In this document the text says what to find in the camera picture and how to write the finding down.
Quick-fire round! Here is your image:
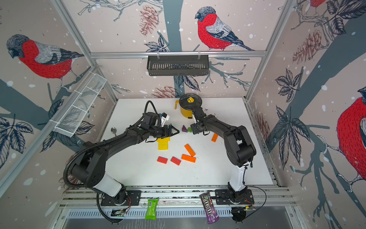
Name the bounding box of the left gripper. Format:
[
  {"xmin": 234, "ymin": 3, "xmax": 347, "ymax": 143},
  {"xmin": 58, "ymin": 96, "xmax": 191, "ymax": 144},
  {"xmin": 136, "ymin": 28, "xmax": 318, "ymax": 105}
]
[{"xmin": 149, "ymin": 124, "xmax": 180, "ymax": 138}]

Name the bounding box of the small yellow block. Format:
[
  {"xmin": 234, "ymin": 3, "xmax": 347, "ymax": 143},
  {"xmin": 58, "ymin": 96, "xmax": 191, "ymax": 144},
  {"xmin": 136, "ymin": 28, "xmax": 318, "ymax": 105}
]
[{"xmin": 158, "ymin": 141, "xmax": 168, "ymax": 146}]

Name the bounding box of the red square block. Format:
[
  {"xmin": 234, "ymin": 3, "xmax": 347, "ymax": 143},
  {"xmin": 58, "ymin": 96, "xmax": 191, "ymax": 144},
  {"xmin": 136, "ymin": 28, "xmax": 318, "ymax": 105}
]
[{"xmin": 157, "ymin": 156, "xmax": 168, "ymax": 164}]

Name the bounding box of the orange slanted block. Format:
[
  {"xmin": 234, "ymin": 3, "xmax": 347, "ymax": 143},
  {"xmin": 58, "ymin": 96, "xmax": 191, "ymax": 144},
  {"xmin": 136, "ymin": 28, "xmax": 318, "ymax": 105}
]
[{"xmin": 181, "ymin": 154, "xmax": 196, "ymax": 163}]

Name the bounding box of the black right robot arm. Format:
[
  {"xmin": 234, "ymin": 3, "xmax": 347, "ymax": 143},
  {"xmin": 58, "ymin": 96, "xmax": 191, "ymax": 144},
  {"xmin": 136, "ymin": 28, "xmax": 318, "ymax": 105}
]
[{"xmin": 191, "ymin": 107, "xmax": 256, "ymax": 205}]

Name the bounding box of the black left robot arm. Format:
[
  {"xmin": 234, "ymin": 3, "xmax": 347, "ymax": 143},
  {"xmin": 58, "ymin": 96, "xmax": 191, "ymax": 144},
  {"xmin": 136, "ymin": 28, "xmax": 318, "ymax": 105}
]
[{"xmin": 63, "ymin": 112, "xmax": 180, "ymax": 205}]

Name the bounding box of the yellow pot with lid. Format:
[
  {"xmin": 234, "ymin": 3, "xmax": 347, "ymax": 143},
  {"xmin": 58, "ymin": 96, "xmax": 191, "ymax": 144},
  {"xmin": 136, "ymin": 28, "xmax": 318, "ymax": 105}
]
[{"xmin": 174, "ymin": 93, "xmax": 202, "ymax": 119}]

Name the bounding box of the green snack packet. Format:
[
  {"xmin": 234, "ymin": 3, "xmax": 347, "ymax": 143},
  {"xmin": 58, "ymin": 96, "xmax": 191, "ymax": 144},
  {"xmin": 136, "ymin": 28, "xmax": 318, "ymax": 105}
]
[{"xmin": 145, "ymin": 198, "xmax": 159, "ymax": 220}]

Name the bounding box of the purple m&m candy packet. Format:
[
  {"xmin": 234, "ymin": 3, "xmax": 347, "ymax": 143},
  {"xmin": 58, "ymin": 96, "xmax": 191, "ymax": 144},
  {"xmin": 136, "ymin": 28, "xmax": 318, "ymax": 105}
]
[{"xmin": 199, "ymin": 192, "xmax": 219, "ymax": 224}]

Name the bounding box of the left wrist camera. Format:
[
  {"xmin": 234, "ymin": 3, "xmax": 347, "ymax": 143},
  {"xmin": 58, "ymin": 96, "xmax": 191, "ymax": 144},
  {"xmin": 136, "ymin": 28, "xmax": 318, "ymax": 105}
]
[{"xmin": 159, "ymin": 113, "xmax": 170, "ymax": 127}]

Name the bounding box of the metal spoon pink handle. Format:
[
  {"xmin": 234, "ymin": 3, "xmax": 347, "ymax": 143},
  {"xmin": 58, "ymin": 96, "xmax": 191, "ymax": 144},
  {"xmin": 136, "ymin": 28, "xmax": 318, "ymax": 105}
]
[{"xmin": 111, "ymin": 127, "xmax": 117, "ymax": 136}]

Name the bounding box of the black wire shelf basket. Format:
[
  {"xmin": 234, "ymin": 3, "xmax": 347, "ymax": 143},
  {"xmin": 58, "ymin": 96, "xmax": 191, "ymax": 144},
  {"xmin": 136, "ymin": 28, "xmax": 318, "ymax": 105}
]
[{"xmin": 147, "ymin": 55, "xmax": 210, "ymax": 76}]

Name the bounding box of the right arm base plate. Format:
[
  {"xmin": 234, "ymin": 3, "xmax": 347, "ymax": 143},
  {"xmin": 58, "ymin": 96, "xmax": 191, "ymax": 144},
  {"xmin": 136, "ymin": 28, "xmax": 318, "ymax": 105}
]
[{"xmin": 213, "ymin": 189, "xmax": 254, "ymax": 205}]

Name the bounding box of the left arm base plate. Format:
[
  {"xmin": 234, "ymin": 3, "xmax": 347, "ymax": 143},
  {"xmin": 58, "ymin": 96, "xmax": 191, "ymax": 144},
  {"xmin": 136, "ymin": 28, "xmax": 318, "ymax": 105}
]
[{"xmin": 101, "ymin": 190, "xmax": 142, "ymax": 207}]

